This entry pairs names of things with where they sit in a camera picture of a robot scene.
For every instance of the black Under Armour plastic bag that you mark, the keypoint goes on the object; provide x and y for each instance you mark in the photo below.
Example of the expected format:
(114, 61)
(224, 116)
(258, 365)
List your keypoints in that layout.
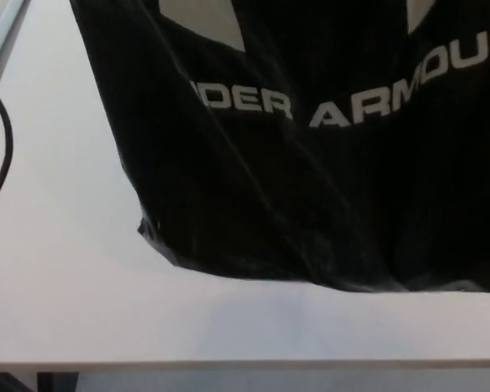
(310, 183)

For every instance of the dark table leg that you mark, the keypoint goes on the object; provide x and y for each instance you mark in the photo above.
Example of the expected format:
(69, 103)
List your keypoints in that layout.
(57, 383)

